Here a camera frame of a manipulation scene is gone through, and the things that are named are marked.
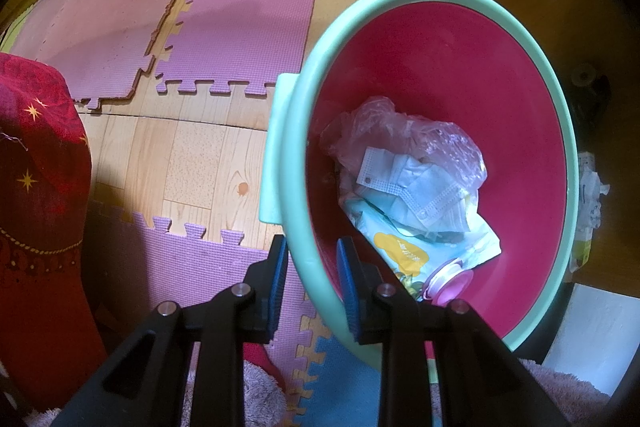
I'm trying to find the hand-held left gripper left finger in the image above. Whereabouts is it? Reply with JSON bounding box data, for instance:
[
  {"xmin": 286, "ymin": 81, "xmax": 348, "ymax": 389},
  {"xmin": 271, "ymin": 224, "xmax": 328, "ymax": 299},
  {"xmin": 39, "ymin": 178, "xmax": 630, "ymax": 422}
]
[{"xmin": 60, "ymin": 234, "xmax": 290, "ymax": 427}]

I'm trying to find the clear plastic bag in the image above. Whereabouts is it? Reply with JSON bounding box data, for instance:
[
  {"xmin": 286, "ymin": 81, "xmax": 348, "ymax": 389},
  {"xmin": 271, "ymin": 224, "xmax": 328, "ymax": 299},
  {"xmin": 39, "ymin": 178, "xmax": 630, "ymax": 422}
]
[{"xmin": 320, "ymin": 96, "xmax": 488, "ymax": 188}]

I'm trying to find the white panel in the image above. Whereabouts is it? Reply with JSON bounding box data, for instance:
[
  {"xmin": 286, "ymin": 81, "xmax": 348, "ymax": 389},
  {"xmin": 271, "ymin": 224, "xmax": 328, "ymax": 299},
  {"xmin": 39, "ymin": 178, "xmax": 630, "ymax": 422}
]
[{"xmin": 542, "ymin": 284, "xmax": 626, "ymax": 395}]

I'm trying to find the pink plastic cap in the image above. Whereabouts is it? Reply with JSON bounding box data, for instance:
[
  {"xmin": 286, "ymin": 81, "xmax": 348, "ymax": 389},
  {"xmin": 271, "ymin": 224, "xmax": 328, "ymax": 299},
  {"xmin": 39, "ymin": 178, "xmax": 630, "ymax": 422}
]
[{"xmin": 420, "ymin": 257, "xmax": 475, "ymax": 307}]

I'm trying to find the white crumpled packaging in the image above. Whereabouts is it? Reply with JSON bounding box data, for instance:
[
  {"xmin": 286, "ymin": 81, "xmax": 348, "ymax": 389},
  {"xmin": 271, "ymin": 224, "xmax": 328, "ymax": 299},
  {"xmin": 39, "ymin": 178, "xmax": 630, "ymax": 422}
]
[{"xmin": 570, "ymin": 152, "xmax": 611, "ymax": 273}]

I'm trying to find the blue foam puzzle mat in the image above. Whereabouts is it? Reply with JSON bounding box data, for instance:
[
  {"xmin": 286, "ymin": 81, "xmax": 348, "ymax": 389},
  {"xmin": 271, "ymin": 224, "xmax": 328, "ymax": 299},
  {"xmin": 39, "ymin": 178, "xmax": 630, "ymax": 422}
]
[{"xmin": 295, "ymin": 332, "xmax": 383, "ymax": 427}]

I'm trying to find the green red plastic basin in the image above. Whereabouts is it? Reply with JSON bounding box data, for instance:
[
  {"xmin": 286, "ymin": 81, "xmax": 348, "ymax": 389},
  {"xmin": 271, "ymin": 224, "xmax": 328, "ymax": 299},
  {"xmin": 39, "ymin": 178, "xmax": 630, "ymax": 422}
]
[{"xmin": 259, "ymin": 0, "xmax": 581, "ymax": 370}]

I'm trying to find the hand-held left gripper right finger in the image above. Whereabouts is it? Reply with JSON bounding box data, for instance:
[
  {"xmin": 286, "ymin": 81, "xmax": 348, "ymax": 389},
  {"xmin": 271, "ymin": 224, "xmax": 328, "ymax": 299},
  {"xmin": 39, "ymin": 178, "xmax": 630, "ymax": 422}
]
[{"xmin": 335, "ymin": 237, "xmax": 571, "ymax": 427}]

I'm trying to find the black caster wheel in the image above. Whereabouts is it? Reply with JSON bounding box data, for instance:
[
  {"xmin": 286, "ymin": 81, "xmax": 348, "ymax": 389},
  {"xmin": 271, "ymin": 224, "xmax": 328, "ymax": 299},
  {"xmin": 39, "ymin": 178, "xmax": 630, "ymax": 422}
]
[{"xmin": 570, "ymin": 62, "xmax": 611, "ymax": 118}]

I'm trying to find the purple foam puzzle mat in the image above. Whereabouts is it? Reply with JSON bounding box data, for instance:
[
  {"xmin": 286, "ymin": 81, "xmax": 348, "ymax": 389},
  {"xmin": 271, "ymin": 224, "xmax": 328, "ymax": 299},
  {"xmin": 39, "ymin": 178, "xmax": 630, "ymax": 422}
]
[
  {"xmin": 154, "ymin": 0, "xmax": 327, "ymax": 98},
  {"xmin": 87, "ymin": 202, "xmax": 326, "ymax": 408}
]

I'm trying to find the light blue face mask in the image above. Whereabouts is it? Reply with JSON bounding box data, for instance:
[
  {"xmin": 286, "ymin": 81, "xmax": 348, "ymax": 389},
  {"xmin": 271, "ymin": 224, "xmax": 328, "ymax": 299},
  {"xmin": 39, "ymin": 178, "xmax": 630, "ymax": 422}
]
[{"xmin": 356, "ymin": 146, "xmax": 473, "ymax": 233}]

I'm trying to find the red patterned cloth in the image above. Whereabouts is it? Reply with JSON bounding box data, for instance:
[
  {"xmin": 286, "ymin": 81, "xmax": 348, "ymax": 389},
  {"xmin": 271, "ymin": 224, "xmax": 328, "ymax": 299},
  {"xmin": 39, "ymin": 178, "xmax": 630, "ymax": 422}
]
[{"xmin": 0, "ymin": 53, "xmax": 108, "ymax": 410}]

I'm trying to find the pink foam puzzle mat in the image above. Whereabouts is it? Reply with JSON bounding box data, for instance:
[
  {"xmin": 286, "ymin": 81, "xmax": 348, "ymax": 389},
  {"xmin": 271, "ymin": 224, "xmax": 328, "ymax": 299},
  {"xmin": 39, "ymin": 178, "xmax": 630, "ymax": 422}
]
[{"xmin": 7, "ymin": 0, "xmax": 226, "ymax": 110}]

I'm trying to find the light blue wet wipes pack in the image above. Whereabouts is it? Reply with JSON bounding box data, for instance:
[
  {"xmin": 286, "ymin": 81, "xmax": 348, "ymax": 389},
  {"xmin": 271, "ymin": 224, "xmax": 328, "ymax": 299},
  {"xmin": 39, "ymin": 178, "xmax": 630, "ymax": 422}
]
[{"xmin": 340, "ymin": 187, "xmax": 502, "ymax": 303}]

